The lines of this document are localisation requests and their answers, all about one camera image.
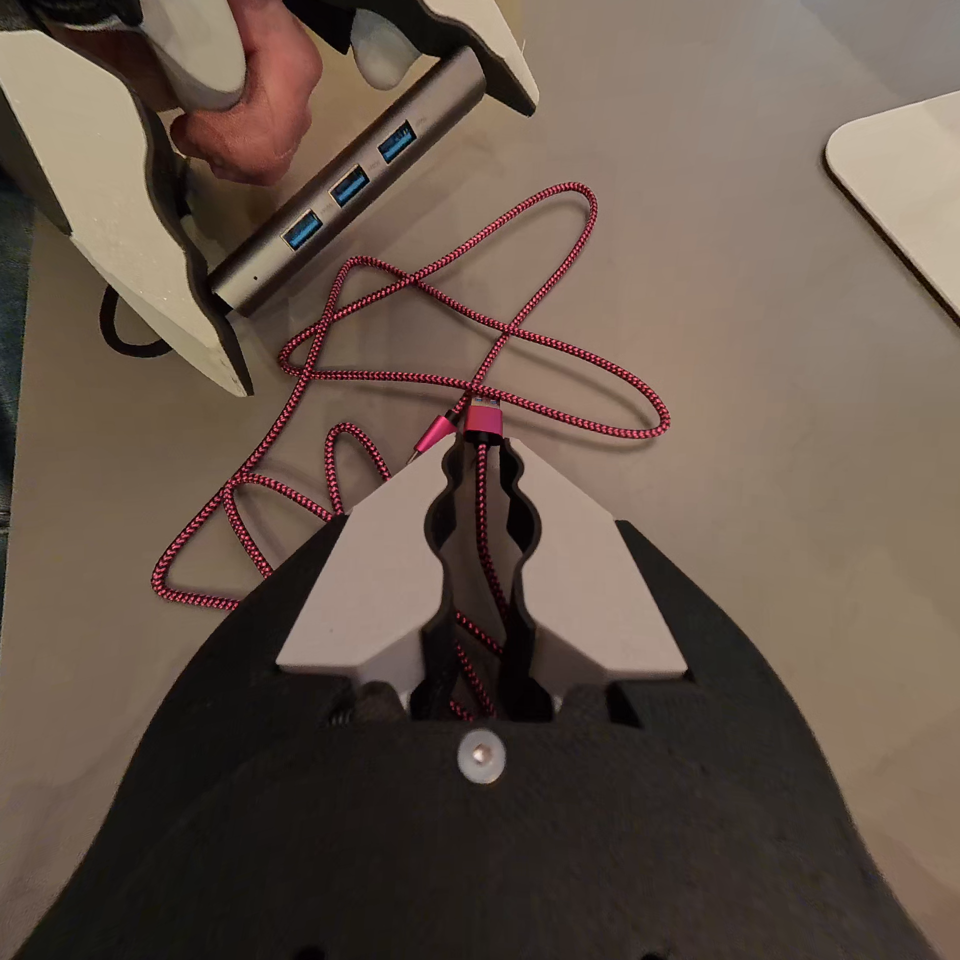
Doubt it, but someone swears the red braided usb cable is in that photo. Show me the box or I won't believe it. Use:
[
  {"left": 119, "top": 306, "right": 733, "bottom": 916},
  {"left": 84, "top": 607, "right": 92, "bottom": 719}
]
[{"left": 150, "top": 183, "right": 672, "bottom": 721}]

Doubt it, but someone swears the person's left hand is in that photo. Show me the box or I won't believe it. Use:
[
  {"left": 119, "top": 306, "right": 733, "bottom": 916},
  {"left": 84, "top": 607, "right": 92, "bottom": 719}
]
[{"left": 170, "top": 0, "right": 325, "bottom": 187}]

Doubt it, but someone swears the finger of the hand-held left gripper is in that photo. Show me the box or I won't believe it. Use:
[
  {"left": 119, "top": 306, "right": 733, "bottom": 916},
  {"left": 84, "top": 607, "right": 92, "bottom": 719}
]
[
  {"left": 323, "top": 0, "right": 541, "bottom": 118},
  {"left": 0, "top": 30, "right": 253, "bottom": 399}
]

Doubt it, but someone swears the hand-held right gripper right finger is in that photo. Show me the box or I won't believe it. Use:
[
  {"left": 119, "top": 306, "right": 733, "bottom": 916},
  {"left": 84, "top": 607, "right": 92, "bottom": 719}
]
[{"left": 489, "top": 435, "right": 691, "bottom": 718}]

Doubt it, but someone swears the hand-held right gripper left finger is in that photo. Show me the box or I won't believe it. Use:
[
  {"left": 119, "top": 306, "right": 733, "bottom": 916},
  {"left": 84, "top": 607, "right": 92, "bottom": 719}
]
[{"left": 276, "top": 440, "right": 481, "bottom": 718}]

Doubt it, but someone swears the grey usb hub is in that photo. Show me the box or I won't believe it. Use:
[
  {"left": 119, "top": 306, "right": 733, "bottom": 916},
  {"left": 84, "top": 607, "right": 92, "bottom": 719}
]
[{"left": 207, "top": 48, "right": 489, "bottom": 316}]

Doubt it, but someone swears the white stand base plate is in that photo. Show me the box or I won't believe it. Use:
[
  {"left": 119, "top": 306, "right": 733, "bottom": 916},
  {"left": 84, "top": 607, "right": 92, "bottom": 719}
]
[{"left": 825, "top": 90, "right": 960, "bottom": 324}]

